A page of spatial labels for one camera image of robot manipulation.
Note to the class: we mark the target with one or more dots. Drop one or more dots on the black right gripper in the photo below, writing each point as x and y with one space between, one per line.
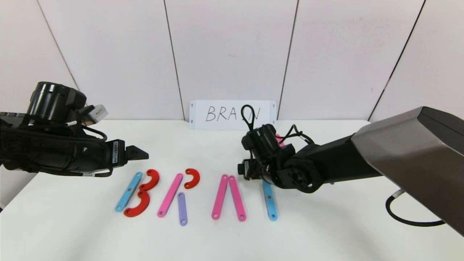
245 168

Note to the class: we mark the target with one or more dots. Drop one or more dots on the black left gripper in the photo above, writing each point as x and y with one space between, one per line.
116 152

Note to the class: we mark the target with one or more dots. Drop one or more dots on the pink bar with purple underside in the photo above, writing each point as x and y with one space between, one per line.
281 139

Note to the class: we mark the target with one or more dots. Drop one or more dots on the small red C-shaped piece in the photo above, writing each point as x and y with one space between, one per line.
196 178

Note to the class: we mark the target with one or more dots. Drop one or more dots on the long pink bar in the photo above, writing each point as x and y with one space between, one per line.
236 198
170 195
220 197

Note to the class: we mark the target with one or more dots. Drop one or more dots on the short purple bar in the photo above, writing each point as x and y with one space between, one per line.
182 210

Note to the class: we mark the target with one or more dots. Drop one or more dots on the orange and black left arm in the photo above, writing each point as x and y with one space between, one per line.
36 152

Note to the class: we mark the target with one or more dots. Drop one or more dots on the white BRAIN sign card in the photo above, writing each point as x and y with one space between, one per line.
224 114

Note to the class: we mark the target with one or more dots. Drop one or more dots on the light blue slanted-hole bar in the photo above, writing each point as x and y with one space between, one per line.
128 192

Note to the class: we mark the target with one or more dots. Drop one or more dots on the long blue bar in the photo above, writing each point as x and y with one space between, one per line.
271 203

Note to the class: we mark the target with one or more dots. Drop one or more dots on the large red C-shaped piece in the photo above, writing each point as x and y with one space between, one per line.
145 205

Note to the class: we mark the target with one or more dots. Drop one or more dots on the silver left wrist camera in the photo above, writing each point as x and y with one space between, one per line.
97 113

